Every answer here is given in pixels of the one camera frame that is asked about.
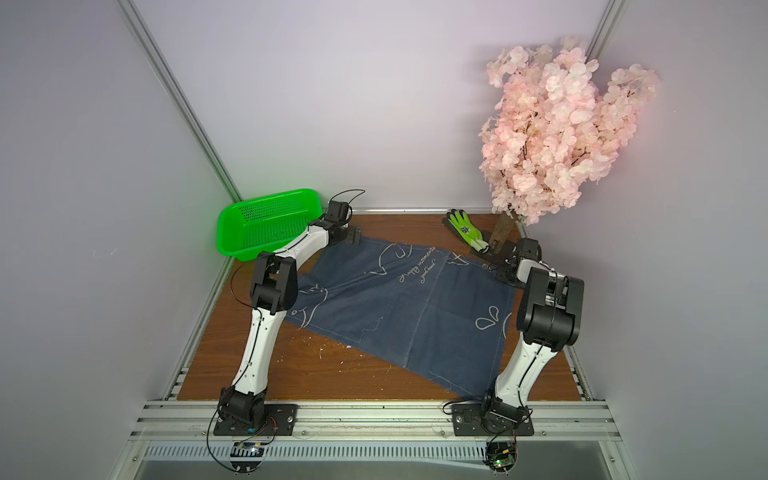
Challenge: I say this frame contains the blue printed pillowcase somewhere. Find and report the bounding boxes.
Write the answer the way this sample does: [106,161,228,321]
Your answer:
[286,238,517,399]

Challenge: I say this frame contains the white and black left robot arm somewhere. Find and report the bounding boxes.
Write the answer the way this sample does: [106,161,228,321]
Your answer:
[217,219,362,434]

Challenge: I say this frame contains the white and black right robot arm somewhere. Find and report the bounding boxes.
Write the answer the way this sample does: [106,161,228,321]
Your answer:
[482,258,585,429]

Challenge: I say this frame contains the green and black work glove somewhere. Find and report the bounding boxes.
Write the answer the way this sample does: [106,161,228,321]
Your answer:
[444,209,489,253]

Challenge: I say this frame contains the green plastic basket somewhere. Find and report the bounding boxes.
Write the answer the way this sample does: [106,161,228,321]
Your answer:
[216,189,323,262]

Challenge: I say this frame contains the pink artificial blossom tree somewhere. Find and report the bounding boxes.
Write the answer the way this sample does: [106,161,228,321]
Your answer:
[479,37,659,226]

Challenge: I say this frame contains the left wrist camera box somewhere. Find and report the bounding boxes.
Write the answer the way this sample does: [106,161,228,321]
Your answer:
[324,200,352,226]

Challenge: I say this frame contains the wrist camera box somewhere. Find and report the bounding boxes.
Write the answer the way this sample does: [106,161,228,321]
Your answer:
[515,238,542,262]
[324,200,352,226]

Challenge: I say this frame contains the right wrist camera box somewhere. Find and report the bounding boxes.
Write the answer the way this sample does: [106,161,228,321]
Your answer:
[515,238,542,262]

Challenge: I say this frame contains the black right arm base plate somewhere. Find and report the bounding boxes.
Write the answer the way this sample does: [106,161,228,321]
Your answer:
[450,403,534,437]

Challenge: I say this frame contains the right circuit board under rail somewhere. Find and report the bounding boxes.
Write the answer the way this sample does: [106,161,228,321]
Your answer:
[483,442,518,474]

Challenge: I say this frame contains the circuit board under rail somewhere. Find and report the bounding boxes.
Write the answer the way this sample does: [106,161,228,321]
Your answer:
[483,442,518,474]
[229,441,266,474]

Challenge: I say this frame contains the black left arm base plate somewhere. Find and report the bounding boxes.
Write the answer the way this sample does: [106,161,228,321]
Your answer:
[213,403,298,437]

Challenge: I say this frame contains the left circuit board under rail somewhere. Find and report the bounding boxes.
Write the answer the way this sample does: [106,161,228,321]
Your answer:
[229,441,266,474]

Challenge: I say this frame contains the aluminium front rail frame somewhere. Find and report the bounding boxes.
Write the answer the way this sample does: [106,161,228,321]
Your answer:
[111,401,638,479]

